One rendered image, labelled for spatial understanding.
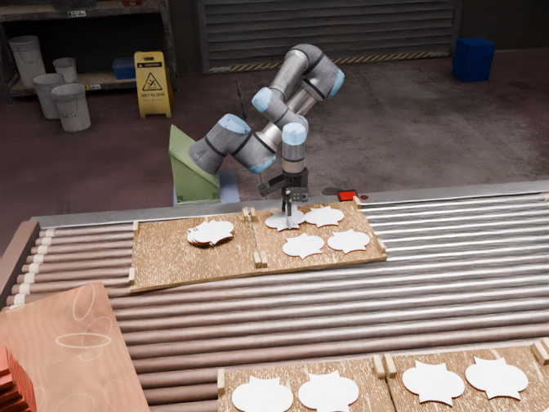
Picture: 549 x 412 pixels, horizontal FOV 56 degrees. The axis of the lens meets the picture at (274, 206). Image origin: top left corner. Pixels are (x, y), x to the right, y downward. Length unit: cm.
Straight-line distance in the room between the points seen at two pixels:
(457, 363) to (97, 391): 87
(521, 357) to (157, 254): 112
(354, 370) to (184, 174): 106
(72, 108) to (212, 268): 365
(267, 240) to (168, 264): 34
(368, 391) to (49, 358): 76
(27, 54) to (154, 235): 442
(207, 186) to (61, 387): 105
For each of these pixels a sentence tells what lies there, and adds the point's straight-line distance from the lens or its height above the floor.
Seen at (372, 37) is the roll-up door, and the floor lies 30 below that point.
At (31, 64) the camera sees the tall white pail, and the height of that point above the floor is 38.
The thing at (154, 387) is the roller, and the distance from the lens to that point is 143.
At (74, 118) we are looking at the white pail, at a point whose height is 12.
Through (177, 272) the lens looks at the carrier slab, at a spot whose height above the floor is 94.
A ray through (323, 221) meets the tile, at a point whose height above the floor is 94.
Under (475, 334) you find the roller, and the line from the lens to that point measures 156.
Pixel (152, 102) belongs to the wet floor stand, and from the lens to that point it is 521.
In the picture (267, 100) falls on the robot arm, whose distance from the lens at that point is 174.
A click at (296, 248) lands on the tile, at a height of 94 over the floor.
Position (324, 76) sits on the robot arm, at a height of 133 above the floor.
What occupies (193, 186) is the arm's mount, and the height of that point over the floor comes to 95.
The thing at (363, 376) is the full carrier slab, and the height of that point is 94.
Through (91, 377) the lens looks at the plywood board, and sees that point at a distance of 131.
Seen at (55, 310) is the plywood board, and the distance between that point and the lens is 150.
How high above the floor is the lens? 199
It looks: 33 degrees down
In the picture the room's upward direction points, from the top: 2 degrees counter-clockwise
